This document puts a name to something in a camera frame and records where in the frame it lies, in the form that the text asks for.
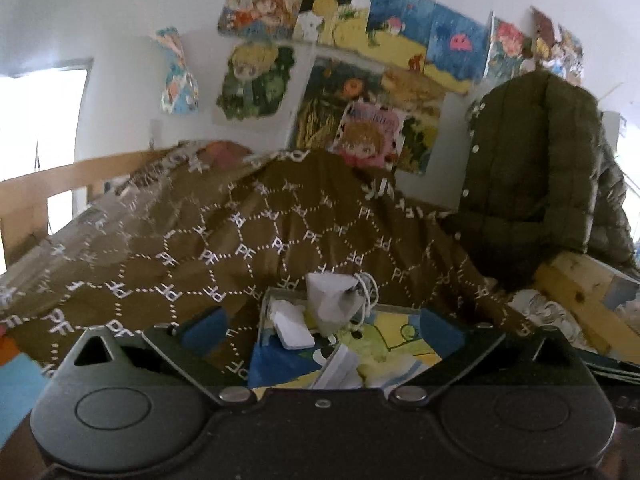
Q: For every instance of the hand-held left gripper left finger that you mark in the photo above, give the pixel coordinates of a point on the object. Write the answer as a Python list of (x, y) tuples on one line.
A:
[(202, 332)]

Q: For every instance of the white grey face mask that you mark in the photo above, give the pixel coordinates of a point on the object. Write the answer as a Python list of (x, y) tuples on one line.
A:
[(327, 300)]

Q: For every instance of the long yellow blue poster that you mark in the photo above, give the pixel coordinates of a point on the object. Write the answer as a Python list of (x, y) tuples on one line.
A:
[(400, 35)]

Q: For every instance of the blonde figure green poster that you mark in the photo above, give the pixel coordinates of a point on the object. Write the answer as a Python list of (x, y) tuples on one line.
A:
[(255, 85)]

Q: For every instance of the white paper packet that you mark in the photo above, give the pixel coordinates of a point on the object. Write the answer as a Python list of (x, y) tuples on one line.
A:
[(337, 367)]

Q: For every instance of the brown colourful printed duvet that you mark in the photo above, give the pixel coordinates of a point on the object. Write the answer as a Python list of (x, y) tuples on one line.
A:
[(200, 240)]

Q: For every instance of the pink cloth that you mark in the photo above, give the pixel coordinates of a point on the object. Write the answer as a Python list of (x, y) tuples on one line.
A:
[(631, 315)]

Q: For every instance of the pink cartoon figure poster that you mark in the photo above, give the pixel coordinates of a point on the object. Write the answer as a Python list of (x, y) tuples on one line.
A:
[(370, 135)]

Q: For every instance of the fish shaped wall poster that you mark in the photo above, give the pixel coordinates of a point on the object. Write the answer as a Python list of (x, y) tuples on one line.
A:
[(175, 75)]

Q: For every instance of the white tissue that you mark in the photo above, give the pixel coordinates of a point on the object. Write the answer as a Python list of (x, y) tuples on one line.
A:
[(295, 327)]

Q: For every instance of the window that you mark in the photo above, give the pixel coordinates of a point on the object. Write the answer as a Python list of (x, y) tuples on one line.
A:
[(631, 160), (40, 120)]

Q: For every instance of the floral patterned pillow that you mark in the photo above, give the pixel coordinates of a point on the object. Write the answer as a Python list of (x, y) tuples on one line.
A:
[(545, 310)]

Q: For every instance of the red figure wall poster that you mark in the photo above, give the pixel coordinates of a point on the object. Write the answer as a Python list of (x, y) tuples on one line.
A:
[(507, 45)]

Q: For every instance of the wooden bed rail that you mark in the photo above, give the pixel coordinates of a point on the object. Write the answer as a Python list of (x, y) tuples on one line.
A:
[(50, 185)]

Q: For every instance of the olive puffer jacket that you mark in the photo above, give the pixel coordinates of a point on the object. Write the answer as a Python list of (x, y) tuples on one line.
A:
[(530, 170)]

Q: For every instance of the cartoon print storage box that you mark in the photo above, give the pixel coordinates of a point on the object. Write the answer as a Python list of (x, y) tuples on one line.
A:
[(400, 345)]

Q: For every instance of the red haired figures poster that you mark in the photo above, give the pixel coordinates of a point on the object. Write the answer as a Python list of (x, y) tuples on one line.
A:
[(260, 10)]

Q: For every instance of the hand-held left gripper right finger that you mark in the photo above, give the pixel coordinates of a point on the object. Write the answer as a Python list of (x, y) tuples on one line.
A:
[(440, 327)]

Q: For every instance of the pale wooden bed beam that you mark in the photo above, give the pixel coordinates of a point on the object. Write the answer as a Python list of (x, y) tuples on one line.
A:
[(575, 285)]

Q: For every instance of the brown figure wall poster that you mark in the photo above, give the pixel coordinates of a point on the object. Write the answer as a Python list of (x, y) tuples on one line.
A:
[(560, 45)]

